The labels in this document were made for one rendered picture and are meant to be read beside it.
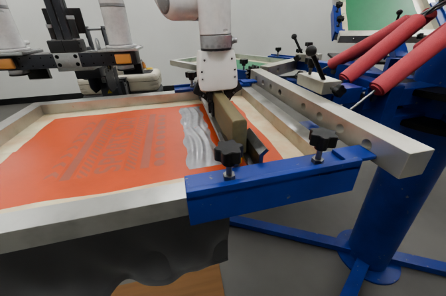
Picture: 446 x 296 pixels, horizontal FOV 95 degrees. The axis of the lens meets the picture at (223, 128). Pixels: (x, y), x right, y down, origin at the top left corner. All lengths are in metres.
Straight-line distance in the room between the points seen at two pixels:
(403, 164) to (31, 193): 0.63
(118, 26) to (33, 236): 0.82
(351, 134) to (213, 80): 0.32
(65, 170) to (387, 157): 0.61
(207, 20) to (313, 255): 1.36
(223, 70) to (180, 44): 3.84
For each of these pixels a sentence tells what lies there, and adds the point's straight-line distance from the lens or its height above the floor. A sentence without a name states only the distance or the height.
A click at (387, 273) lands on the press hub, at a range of 1.61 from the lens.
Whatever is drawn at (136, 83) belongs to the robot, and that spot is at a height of 0.85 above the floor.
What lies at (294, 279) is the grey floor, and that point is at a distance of 1.41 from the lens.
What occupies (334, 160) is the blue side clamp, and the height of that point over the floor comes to 1.00.
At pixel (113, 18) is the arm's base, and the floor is 1.25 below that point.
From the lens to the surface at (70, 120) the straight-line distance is 0.82.
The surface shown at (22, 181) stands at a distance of 0.57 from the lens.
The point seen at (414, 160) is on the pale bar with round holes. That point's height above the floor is 1.03.
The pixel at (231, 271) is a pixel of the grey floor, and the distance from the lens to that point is 1.39.
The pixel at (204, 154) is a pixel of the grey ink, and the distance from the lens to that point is 0.47.
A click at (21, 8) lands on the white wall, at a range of 4.85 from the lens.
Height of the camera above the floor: 1.22
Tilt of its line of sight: 27 degrees down
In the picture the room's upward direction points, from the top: 1 degrees counter-clockwise
